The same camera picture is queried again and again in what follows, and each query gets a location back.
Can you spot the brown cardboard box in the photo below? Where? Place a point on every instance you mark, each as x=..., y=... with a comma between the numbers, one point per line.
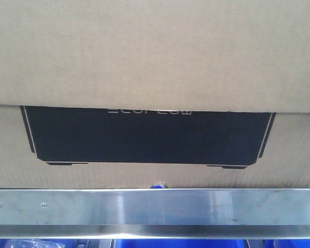
x=238, y=56

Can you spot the blue plastic crate below shelf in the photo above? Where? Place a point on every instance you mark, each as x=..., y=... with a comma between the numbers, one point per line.
x=154, y=243

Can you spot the metal shelf front rail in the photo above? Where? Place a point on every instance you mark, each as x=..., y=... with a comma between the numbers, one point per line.
x=155, y=213

